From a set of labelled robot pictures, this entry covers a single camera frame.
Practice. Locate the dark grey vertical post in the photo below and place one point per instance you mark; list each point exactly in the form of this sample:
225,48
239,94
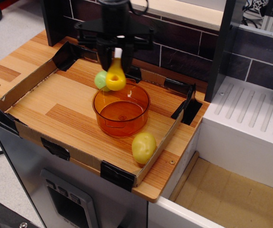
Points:
232,17

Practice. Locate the white toy sink drainboard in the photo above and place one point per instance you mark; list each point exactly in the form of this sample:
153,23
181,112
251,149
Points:
236,132

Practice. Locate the grey toy oven front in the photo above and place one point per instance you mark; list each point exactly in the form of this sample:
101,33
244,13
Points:
65,195

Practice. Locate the orange transparent plastic pot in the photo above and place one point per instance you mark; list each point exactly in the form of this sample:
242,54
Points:
122,113

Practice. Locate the green toy apple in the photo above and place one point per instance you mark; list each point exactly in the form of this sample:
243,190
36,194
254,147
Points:
100,81

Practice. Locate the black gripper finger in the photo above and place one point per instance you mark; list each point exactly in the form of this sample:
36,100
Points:
105,50
127,54

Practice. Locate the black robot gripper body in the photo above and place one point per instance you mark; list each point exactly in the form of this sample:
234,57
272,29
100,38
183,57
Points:
115,29

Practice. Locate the yellow toy potato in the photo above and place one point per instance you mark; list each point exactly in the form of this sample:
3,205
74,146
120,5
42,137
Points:
143,147

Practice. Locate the yellow handled white toy knife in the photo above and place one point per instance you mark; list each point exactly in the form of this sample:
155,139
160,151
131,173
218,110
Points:
116,79

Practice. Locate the cardboard fence with black tape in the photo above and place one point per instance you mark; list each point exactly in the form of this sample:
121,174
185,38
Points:
55,102

